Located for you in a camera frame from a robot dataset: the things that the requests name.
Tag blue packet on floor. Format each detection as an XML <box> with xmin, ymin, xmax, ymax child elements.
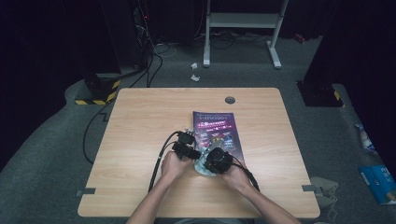
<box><xmin>358</xmin><ymin>164</ymin><xmax>396</xmax><ymax>206</ymax></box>

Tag person's left hand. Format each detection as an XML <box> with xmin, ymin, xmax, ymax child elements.
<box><xmin>161</xmin><ymin>151</ymin><xmax>194</xmax><ymax>185</ymax></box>

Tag blue and white packet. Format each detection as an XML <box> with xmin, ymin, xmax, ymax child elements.
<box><xmin>354</xmin><ymin>122</ymin><xmax>381</xmax><ymax>156</ymax></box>

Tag hand-held gripper black cable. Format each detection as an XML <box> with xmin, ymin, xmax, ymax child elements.
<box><xmin>232</xmin><ymin>155</ymin><xmax>261</xmax><ymax>192</ymax></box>
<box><xmin>148</xmin><ymin>131</ymin><xmax>181</xmax><ymax>192</ymax></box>

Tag dark equipment rack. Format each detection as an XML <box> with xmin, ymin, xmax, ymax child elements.
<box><xmin>99</xmin><ymin>0</ymin><xmax>153</xmax><ymax>71</ymax></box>

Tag white metal stand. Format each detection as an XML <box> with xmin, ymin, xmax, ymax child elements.
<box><xmin>203</xmin><ymin>0</ymin><xmax>290</xmax><ymax>70</ymax></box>

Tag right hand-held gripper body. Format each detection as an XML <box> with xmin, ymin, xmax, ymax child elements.
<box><xmin>204</xmin><ymin>147</ymin><xmax>234</xmax><ymax>175</ymax></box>

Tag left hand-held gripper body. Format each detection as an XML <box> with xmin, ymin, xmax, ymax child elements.
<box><xmin>172</xmin><ymin>130</ymin><xmax>195</xmax><ymax>161</ymax></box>

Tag long black floor cable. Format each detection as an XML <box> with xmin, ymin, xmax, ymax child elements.
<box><xmin>81</xmin><ymin>101</ymin><xmax>115</xmax><ymax>165</ymax></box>

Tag black base with yellow corner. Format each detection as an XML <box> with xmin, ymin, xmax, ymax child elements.
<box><xmin>296</xmin><ymin>80</ymin><xmax>346</xmax><ymax>108</ymax></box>

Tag right hand-held gripper black cable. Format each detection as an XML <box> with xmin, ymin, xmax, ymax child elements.
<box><xmin>232</xmin><ymin>155</ymin><xmax>261</xmax><ymax>192</ymax></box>

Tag light blue cleaning cloth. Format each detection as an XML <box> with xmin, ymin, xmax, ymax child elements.
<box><xmin>193</xmin><ymin>146</ymin><xmax>219</xmax><ymax>178</ymax></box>

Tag left hand-held gripper black cable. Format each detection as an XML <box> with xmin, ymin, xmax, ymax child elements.
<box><xmin>148</xmin><ymin>131</ymin><xmax>181</xmax><ymax>192</ymax></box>

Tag person's right hand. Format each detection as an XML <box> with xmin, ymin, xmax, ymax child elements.
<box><xmin>221</xmin><ymin>166</ymin><xmax>255</xmax><ymax>195</ymax></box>

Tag colourful glossy magazine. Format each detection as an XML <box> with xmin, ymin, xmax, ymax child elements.
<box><xmin>191</xmin><ymin>110</ymin><xmax>247</xmax><ymax>169</ymax></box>

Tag black yellow striped wide base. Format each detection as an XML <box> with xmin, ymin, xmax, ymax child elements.
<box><xmin>74</xmin><ymin>73</ymin><xmax>121</xmax><ymax>106</ymax></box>

